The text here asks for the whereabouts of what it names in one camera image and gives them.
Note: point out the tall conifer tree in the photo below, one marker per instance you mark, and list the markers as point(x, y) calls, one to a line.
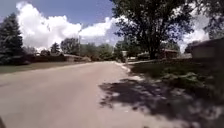
point(10, 40)

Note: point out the red brick house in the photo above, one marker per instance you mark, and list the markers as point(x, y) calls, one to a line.
point(170, 53)

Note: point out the grey asphalt road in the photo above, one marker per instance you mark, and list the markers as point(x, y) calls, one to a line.
point(60, 96)

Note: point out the pale concrete kerb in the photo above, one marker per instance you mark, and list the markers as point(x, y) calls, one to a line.
point(126, 68)

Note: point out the low house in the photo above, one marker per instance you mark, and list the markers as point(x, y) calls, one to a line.
point(75, 58)

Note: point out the large leafy tree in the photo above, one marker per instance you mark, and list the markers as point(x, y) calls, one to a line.
point(151, 23)

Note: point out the shaded grass lawn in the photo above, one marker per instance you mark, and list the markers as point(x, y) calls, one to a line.
point(180, 75)

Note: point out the grass verge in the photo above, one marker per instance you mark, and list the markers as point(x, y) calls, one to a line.
point(33, 66)

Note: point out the building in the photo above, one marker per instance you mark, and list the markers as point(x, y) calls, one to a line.
point(206, 50)

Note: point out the row of trees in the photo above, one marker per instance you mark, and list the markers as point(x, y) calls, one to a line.
point(83, 50)

